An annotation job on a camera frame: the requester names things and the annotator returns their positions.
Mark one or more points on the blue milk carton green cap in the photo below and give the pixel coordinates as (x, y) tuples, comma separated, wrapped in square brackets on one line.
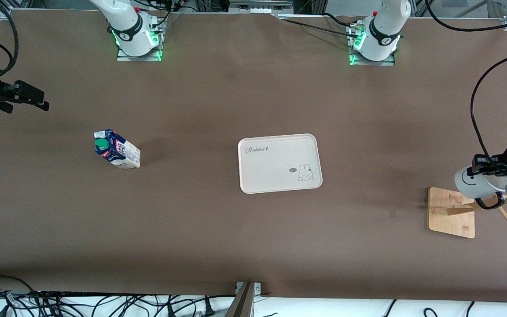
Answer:
[(119, 152)]

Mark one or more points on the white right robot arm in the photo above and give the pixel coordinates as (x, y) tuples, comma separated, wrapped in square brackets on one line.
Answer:
[(126, 26)]

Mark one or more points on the wooden cup rack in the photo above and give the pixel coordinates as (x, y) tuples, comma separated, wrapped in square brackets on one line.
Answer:
[(451, 220)]

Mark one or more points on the brown table cover sheet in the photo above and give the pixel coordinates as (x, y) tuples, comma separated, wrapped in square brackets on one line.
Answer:
[(192, 229)]

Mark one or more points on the cream tray with rabbit print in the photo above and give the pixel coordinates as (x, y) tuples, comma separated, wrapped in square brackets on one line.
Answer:
[(280, 176)]

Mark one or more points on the black power plug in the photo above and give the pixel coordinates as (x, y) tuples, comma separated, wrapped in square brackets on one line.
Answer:
[(209, 308)]

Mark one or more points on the aluminium profile bar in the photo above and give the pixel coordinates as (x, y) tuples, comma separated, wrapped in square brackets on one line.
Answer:
[(242, 304)]

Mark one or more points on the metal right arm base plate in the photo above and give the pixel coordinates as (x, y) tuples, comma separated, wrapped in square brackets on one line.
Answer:
[(123, 57)]

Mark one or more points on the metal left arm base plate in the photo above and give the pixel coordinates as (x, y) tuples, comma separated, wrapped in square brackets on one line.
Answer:
[(387, 63)]

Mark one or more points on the small metal corner bracket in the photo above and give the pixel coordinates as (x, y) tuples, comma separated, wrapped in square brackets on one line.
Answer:
[(258, 288)]

